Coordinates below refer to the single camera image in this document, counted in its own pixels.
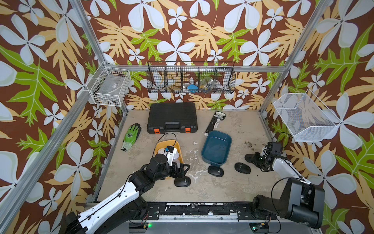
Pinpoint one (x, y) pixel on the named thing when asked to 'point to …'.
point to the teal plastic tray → (216, 147)
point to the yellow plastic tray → (164, 144)
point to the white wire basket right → (307, 119)
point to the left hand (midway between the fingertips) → (184, 164)
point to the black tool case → (172, 117)
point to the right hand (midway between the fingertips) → (251, 158)
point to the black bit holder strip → (218, 116)
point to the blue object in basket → (193, 87)
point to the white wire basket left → (108, 85)
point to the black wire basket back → (190, 77)
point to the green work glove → (131, 134)
